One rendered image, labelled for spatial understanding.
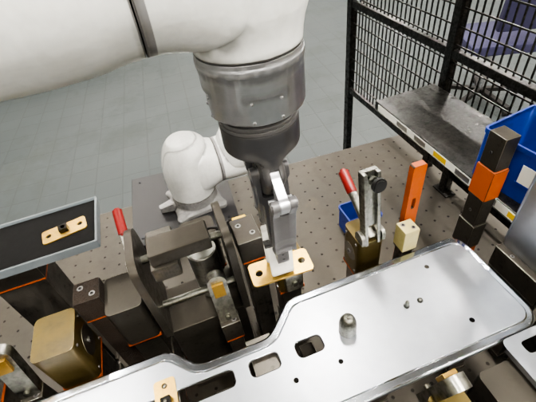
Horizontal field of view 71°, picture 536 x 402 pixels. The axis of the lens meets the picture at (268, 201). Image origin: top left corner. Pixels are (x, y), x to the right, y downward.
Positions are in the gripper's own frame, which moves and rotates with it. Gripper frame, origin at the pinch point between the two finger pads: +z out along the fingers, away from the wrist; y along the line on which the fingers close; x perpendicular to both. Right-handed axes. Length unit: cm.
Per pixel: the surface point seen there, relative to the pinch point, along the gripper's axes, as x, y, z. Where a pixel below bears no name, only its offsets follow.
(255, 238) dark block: -0.4, -17.9, 17.4
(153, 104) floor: -35, -317, 129
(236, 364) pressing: -10.3, -1.2, 29.4
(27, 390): -47, -9, 29
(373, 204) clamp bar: 23.4, -16.0, 15.6
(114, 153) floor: -72, -248, 129
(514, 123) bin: 66, -28, 16
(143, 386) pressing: -27.0, -3.0, 29.4
